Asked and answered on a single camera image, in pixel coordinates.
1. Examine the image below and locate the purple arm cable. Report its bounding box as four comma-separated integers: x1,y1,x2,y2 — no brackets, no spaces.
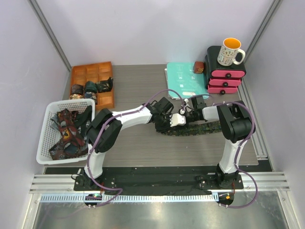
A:
181,94,258,210
85,89,186,210

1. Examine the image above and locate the rolled gold floral tie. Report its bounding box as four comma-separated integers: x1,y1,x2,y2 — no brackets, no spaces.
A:
69,94,84,100

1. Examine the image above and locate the floral mug orange inside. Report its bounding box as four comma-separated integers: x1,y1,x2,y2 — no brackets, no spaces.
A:
217,38,246,66

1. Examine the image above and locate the rolled dark green tie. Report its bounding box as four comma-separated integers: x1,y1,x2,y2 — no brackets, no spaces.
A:
84,81,98,93

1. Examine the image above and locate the black tie in basket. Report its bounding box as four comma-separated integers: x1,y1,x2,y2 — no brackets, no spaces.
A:
74,105,92,136

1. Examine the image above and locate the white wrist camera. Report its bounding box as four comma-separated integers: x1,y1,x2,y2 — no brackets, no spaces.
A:
170,113,186,127
179,98,192,115

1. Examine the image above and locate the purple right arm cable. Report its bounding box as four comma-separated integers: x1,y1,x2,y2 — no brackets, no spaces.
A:
181,94,258,210

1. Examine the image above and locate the orange wooden compartment tray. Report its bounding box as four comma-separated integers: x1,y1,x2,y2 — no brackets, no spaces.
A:
70,62,115,111

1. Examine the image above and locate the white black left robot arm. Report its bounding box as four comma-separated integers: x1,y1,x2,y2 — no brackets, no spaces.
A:
84,97,174,190

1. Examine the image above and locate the black pink drawer organizer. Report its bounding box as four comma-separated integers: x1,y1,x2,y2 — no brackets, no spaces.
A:
203,46,246,95

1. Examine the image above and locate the rolled navy dotted tie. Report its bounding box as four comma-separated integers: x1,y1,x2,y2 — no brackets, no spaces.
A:
84,92,97,104

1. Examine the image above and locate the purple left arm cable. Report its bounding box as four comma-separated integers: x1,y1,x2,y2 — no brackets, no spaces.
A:
85,89,186,210

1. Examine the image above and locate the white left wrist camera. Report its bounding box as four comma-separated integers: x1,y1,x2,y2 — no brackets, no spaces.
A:
170,113,186,127

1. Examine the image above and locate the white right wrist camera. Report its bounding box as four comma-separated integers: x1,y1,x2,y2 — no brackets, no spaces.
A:
179,98,192,115

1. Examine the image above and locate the rolled brown tie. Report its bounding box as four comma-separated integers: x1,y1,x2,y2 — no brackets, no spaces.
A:
71,84,84,95

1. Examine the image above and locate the red patterned tie in basket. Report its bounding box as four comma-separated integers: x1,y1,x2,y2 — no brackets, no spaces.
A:
49,109,91,160

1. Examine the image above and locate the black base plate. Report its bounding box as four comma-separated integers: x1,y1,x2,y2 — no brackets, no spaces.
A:
74,166,244,196

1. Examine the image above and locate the white plastic basket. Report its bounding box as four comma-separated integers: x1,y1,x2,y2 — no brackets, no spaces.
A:
36,99,95,165

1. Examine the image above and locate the dark floral patterned tie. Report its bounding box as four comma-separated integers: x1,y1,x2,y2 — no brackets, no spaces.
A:
158,121,222,136

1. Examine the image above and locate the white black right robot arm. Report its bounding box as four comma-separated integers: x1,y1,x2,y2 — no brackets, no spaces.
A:
186,95,255,189

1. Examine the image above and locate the teal booklet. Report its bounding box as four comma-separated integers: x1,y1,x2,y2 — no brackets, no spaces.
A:
164,62,209,99

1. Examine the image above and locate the small brown box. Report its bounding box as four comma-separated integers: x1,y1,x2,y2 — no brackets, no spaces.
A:
193,61,204,74

